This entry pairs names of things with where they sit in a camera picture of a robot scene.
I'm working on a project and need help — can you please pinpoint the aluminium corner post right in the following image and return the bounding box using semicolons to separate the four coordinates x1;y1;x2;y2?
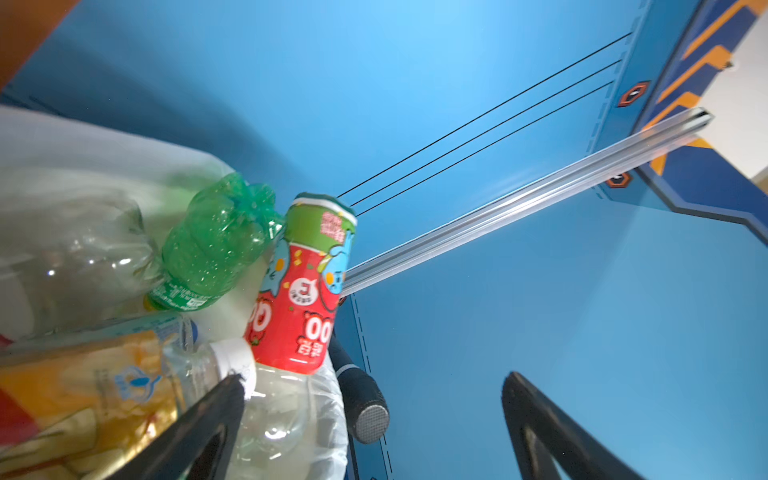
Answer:
342;107;714;297

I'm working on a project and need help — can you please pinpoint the red cartoon label bottle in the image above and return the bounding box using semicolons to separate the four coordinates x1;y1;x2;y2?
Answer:
223;193;357;479

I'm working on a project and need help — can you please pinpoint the red yellow label bottle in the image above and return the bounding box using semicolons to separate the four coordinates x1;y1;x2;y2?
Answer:
1;313;256;479

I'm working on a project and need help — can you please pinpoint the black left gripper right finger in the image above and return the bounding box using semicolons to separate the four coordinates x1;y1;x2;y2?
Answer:
501;372;641;479

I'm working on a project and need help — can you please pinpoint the dark green soda bottle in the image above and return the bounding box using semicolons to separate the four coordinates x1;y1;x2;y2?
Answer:
144;173;285;312

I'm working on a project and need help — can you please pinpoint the clear cola bottle yellow cap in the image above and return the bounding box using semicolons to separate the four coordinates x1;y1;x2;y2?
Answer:
1;191;164;346

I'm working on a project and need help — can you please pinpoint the white plastic waste bin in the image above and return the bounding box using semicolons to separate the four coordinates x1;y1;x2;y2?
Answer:
1;106;349;479

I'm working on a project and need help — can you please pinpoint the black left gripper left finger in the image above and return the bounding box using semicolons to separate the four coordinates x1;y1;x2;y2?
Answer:
104;370;246;479

